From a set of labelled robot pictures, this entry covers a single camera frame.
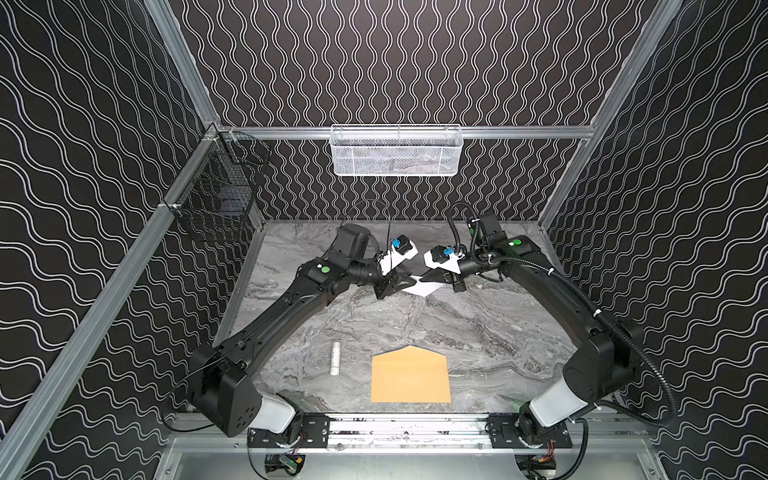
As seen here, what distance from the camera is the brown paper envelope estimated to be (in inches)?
32.8

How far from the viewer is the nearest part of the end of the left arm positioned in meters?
0.64

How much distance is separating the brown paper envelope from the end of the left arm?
11.2 inches
